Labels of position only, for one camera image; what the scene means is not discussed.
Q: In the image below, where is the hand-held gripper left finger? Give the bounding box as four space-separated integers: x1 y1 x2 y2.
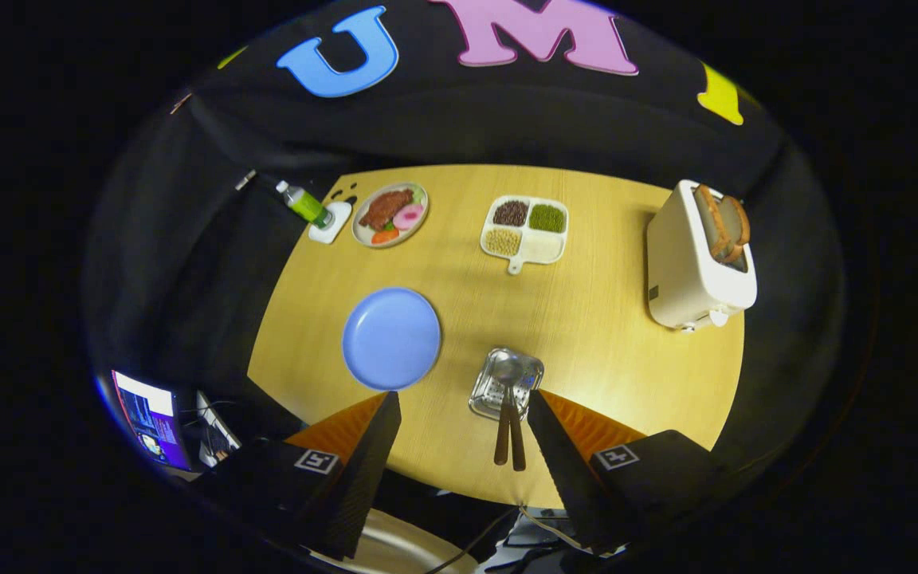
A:
200 391 402 560

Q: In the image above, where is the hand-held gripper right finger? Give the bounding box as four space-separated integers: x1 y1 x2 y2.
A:
527 389 735 555

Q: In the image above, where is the wooden handled metal fork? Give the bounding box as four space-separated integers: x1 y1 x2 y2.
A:
484 383 512 466

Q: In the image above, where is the wooden handled metal spoon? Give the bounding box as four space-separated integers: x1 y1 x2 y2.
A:
491 355 527 472

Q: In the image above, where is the grey round seat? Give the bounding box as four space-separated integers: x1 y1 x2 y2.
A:
304 509 480 574

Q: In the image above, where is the blue round plate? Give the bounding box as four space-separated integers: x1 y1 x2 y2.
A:
342 287 442 391

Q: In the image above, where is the open laptop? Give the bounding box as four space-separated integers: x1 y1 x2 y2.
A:
111 369 242 471

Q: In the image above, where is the white divided dish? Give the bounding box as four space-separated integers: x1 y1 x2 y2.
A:
480 195 570 276

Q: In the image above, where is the white toaster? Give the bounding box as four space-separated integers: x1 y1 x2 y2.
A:
645 179 759 332

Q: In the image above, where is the oval beige food plate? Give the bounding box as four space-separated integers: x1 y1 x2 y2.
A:
351 182 430 250

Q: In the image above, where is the white square coaster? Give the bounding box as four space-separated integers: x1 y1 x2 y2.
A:
308 201 353 245

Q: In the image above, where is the pile of yellow soybeans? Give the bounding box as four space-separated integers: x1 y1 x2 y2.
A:
484 227 522 257

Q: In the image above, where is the pile of green mung beans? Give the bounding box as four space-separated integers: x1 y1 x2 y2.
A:
528 203 567 234

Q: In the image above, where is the brown grilled steak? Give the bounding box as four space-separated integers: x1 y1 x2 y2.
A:
359 188 415 233

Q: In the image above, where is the green drink bottle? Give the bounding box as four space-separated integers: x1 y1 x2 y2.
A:
276 180 334 230

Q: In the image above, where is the brown bread slice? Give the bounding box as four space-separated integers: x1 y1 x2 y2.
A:
692 183 735 260
718 195 752 264

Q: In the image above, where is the black backdrop cloth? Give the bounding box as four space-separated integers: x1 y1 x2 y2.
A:
80 0 850 495

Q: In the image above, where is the metal wire cutlery rack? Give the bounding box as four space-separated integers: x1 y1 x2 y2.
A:
469 347 545 422

